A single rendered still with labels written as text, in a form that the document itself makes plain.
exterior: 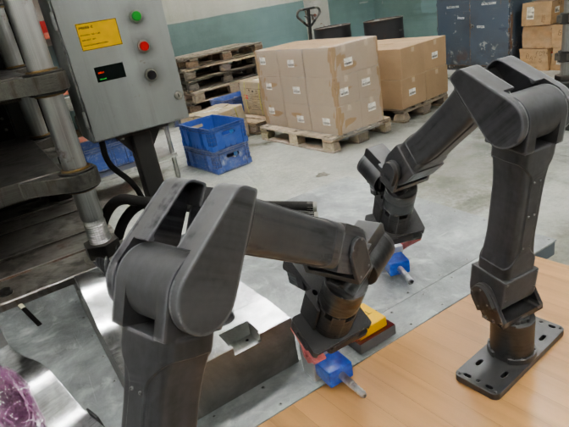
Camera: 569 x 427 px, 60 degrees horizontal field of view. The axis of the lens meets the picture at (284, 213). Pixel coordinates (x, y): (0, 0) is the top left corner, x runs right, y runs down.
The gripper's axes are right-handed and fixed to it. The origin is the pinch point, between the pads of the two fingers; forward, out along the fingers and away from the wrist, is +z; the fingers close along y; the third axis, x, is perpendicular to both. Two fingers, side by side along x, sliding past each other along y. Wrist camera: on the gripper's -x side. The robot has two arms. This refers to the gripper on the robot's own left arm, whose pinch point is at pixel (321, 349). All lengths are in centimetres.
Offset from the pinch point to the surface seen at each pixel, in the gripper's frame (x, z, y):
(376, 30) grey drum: -448, 264, -460
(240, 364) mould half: -4.5, 1.4, 12.0
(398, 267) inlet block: -9.3, 6.9, -26.8
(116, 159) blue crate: -311, 235, -42
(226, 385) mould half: -3.4, 3.3, 15.0
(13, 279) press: -73, 48, 43
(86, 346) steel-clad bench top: -30.3, 22.1, 31.3
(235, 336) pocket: -9.4, 2.2, 10.2
